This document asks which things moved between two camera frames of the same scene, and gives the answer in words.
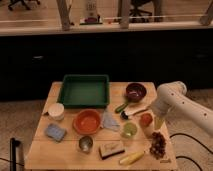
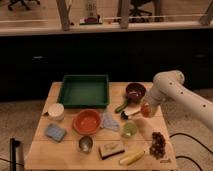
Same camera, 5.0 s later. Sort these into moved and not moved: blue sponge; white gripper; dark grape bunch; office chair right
Moved: white gripper
Not moved: office chair right; dark grape bunch; blue sponge
